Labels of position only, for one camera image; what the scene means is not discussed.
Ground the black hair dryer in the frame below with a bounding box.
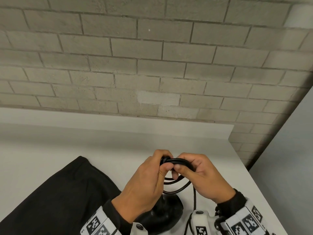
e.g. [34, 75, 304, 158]
[134, 194, 184, 235]

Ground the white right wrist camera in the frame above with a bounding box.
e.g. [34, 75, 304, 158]
[189, 210, 220, 235]

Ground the right wristband with markers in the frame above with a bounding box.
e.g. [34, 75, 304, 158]
[215, 189, 272, 235]

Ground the person's left hand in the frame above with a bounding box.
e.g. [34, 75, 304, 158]
[111, 149, 174, 224]

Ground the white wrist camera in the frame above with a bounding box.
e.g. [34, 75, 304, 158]
[129, 222, 150, 235]
[189, 210, 220, 235]

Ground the person's right hand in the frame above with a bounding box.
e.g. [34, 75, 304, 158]
[171, 153, 236, 204]

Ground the black cloth drawstring bag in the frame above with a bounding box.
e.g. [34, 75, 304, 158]
[0, 156, 122, 235]

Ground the black power cord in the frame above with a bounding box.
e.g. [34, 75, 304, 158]
[160, 156, 197, 235]

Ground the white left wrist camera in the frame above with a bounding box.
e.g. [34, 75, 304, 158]
[129, 222, 150, 235]

